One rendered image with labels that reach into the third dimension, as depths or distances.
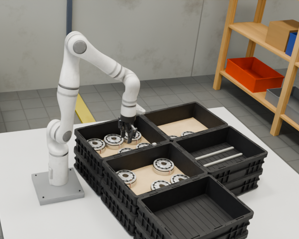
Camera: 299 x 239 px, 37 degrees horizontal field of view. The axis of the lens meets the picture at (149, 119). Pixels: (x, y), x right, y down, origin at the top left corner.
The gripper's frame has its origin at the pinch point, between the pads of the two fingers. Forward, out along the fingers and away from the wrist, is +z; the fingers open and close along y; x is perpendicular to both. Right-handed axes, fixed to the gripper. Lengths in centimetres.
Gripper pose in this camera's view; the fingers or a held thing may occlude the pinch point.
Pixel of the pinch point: (126, 137)
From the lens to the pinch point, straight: 226.0
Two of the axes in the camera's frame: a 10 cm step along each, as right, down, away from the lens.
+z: -1.0, 8.6, 5.0
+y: 5.8, 4.6, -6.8
